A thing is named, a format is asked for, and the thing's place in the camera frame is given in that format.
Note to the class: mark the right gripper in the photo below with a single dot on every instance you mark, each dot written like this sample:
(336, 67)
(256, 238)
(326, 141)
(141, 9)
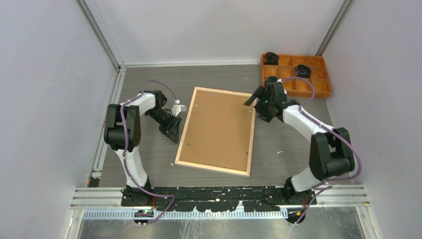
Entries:
(260, 92)

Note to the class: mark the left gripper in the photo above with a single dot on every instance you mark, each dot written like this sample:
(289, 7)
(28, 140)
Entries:
(171, 130)

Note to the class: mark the white wooden picture frame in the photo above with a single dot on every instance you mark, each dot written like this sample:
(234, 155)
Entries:
(179, 142)

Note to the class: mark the brown backing board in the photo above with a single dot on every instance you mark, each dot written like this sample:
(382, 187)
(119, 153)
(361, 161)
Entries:
(217, 128)

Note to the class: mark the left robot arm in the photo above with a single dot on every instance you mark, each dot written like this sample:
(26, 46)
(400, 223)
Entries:
(123, 134)

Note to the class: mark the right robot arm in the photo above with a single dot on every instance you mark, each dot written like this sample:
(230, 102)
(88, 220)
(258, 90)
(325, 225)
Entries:
(330, 153)

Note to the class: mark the blue yellow tape roll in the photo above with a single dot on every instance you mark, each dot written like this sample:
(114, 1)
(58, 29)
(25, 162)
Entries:
(270, 80)

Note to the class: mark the orange compartment tray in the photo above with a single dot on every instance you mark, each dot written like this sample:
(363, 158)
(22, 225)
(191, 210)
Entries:
(318, 84)

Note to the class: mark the black tape roll top-left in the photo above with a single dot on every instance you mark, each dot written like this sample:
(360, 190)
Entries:
(270, 58)

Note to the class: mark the black tape roll middle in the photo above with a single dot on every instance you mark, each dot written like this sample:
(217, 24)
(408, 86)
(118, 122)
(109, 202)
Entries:
(303, 71)

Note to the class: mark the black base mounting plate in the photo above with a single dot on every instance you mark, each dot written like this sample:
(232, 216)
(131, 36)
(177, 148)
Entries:
(215, 199)

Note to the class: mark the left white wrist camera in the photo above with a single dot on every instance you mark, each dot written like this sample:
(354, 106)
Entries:
(177, 108)

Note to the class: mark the aluminium rail front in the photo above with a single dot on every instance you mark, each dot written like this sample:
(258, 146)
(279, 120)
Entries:
(337, 196)

